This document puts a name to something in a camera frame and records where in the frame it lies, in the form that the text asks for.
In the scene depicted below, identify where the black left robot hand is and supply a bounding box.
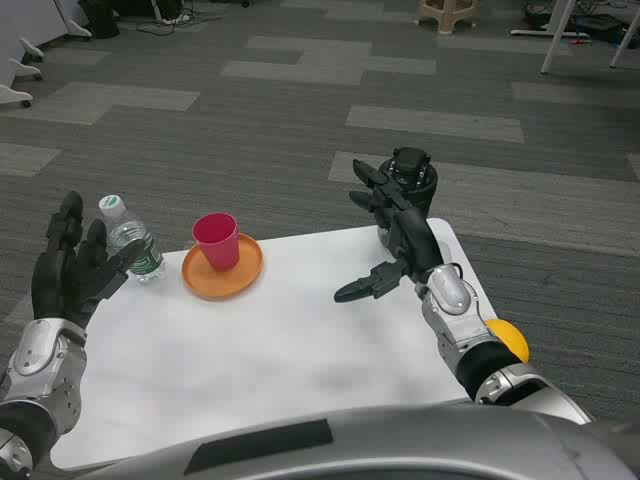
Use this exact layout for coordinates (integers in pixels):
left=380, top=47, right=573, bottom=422
left=30, top=190, right=146, bottom=334

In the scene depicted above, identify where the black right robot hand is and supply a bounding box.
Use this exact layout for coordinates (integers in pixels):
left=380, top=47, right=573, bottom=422
left=333, top=158, right=446, bottom=304

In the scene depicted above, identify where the yellow lemon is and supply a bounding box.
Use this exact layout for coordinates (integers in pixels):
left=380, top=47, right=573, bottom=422
left=487, top=318, right=530, bottom=364

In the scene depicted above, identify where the black tumbler bottle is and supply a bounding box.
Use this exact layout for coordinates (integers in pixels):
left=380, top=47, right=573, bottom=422
left=374, top=146, right=440, bottom=250

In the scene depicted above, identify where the clear plastic water bottle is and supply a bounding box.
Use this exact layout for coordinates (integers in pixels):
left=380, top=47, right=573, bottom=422
left=97, top=193, right=166, bottom=285

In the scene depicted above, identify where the red plastic cup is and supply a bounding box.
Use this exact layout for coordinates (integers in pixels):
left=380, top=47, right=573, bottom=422
left=192, top=212, right=241, bottom=272

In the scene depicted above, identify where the orange plate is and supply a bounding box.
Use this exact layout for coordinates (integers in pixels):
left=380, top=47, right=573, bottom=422
left=181, top=232, right=265, bottom=302

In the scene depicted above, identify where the silver robot chest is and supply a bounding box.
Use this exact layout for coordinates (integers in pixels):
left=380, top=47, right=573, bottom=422
left=74, top=402, right=640, bottom=480

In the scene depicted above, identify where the beige plastic stool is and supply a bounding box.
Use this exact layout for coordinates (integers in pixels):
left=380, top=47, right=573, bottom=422
left=418, top=0, right=481, bottom=34

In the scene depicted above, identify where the white desk leg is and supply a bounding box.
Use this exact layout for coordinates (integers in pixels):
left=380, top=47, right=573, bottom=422
left=541, top=0, right=579, bottom=75
left=609, top=17, right=640, bottom=70

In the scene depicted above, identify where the white partition panel with feet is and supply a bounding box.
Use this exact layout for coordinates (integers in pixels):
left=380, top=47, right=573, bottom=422
left=0, top=0, right=94, bottom=109

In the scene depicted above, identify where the black bag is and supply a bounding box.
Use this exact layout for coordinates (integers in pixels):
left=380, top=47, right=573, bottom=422
left=79, top=0, right=121, bottom=39

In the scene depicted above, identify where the black equipment under desk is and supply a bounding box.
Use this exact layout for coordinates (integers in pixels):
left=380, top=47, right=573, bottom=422
left=522, top=0, right=640, bottom=47

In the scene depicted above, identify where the black floor cable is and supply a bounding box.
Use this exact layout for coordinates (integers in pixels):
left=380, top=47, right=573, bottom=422
left=135, top=0, right=222, bottom=35

